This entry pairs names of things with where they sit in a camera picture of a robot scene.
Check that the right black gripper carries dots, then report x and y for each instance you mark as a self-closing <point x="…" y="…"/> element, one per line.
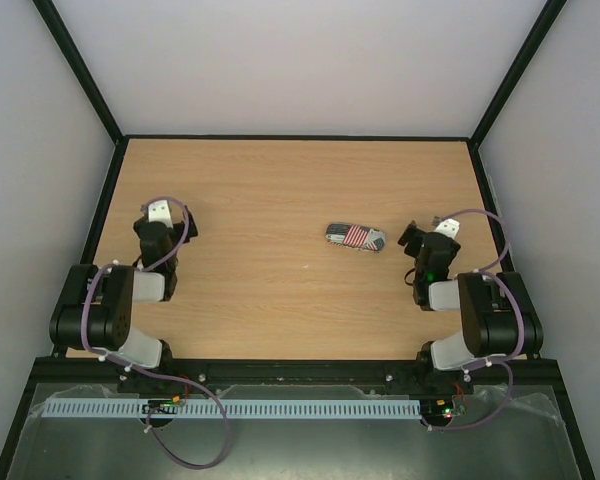
<point x="411" y="235"/>

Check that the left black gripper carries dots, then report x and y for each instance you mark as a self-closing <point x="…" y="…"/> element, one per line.
<point x="192" y="226"/>

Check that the patterned sunglasses case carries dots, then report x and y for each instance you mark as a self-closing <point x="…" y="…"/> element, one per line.
<point x="356" y="237"/>

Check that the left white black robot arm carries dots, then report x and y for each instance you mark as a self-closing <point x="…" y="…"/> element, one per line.
<point x="94" y="309"/>

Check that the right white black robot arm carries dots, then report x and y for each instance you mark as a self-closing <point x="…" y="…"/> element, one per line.
<point x="498" y="318"/>

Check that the left circuit board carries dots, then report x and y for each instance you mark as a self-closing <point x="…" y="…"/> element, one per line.
<point x="163" y="406"/>

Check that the circuit board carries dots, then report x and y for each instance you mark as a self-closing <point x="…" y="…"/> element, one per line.
<point x="163" y="406"/>
<point x="446" y="408"/>

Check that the right circuit board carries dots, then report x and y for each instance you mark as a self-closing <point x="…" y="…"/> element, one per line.
<point x="446" y="408"/>

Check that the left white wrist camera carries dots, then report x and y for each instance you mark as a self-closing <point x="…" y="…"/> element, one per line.
<point x="158" y="210"/>

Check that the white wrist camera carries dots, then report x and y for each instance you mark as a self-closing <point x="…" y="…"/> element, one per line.
<point x="158" y="210"/>
<point x="449" y="227"/>

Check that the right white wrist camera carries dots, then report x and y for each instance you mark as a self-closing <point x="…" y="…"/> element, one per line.
<point x="449" y="227"/>

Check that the black aluminium frame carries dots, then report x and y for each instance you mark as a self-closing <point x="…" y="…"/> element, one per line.
<point x="269" y="119"/>

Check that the light blue slotted cable duct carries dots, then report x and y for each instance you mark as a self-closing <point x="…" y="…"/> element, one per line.
<point x="239" y="409"/>

